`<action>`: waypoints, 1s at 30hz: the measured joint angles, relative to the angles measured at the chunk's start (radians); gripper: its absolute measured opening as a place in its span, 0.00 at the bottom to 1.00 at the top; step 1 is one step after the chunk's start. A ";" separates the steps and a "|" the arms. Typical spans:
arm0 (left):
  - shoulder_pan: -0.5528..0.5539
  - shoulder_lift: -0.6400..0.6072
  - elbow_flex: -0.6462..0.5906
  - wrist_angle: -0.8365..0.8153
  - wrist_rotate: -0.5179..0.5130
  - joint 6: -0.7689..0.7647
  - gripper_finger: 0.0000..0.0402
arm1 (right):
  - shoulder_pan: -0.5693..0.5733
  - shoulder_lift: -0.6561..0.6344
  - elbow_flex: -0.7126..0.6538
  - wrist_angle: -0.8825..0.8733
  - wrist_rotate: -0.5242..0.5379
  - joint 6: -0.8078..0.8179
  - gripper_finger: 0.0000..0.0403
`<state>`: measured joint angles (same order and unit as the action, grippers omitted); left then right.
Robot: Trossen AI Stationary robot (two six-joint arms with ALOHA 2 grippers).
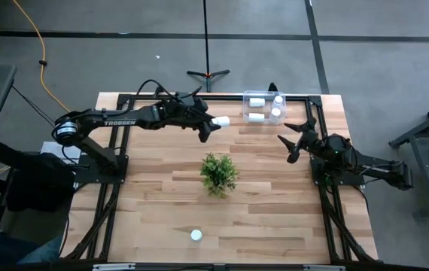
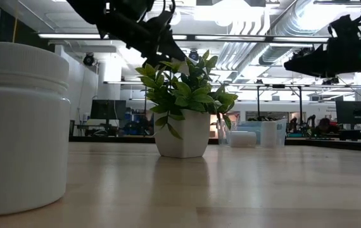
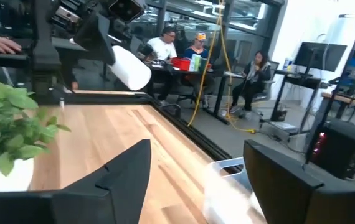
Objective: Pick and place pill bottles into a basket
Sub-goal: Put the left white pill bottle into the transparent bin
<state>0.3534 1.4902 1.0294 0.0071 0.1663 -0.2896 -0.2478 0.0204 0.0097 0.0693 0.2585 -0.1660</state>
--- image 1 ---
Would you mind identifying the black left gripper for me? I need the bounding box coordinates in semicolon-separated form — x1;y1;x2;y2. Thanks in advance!
169;92;222;144

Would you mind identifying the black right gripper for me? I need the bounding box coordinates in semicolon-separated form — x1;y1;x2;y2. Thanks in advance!
277;116;327;164

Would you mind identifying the clear plastic basket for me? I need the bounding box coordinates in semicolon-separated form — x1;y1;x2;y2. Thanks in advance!
242;90;288;125

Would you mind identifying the green plant in white pot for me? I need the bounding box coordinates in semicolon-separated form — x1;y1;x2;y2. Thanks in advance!
199;152;239;199

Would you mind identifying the black tripod stand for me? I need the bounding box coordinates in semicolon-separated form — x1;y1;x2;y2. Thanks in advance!
186;0;230;93

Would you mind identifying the dark metal stand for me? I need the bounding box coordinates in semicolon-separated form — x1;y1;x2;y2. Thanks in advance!
388;96;429;219

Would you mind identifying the white paper sheet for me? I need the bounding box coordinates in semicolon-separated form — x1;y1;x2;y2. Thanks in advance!
41;141;82;165

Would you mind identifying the white metal bracket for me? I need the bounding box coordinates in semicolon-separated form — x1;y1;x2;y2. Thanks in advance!
303;264;346;271
92;263;136;271

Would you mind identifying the thin black cable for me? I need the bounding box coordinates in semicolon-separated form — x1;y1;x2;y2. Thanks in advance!
11;85;59;129

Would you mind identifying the yellow extension cable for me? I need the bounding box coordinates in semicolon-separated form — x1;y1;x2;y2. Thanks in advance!
11;0;72;114

